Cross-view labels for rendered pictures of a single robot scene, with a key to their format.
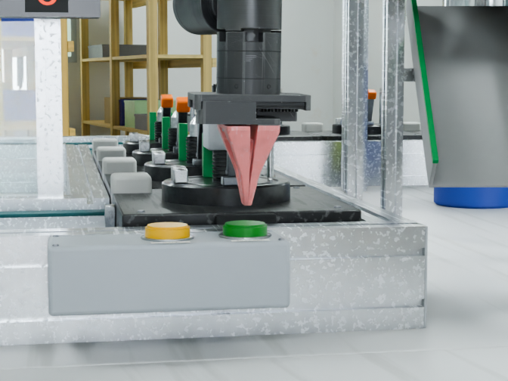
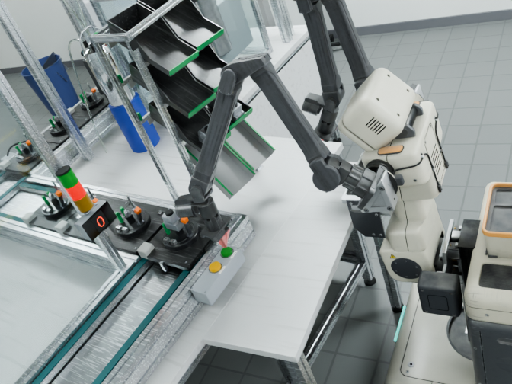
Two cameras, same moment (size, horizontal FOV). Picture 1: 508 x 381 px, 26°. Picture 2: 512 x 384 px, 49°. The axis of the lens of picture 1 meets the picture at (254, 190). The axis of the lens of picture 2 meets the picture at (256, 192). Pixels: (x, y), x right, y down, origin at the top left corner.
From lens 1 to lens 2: 131 cm
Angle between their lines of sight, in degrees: 43
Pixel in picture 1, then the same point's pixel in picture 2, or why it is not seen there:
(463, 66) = not seen: hidden behind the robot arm
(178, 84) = not seen: outside the picture
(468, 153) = (229, 183)
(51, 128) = (113, 252)
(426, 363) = (277, 248)
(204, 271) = (231, 269)
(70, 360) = (218, 309)
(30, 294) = (192, 303)
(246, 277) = (237, 262)
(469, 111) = (219, 170)
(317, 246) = (232, 238)
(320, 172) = (70, 158)
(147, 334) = not seen: hidden behind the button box
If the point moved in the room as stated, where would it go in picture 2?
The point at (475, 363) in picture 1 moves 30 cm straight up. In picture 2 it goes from (285, 241) to (259, 176)
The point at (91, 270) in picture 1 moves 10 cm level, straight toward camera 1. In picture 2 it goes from (214, 289) to (238, 298)
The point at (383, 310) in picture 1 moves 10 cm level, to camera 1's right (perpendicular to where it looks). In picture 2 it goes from (248, 238) to (265, 221)
